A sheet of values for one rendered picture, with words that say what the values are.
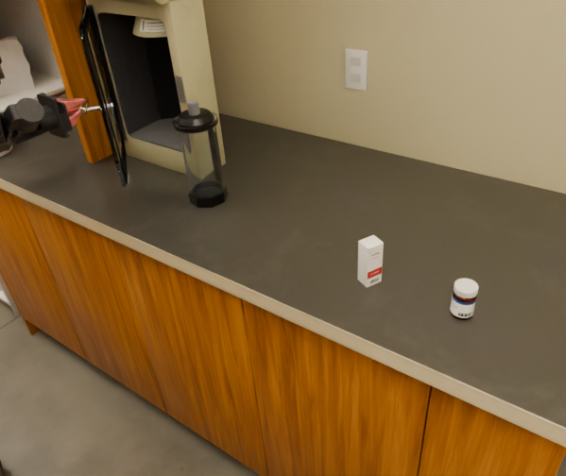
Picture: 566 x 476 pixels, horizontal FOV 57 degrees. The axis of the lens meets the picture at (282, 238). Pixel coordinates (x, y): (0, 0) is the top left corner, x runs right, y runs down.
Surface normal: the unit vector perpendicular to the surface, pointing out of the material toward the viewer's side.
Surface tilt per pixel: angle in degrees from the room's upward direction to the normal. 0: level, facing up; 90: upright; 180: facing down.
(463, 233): 0
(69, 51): 90
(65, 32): 90
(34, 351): 0
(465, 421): 90
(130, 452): 0
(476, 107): 90
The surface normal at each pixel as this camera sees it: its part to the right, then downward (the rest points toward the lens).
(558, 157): -0.58, 0.50
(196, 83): 0.81, 0.29
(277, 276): -0.07, -0.81
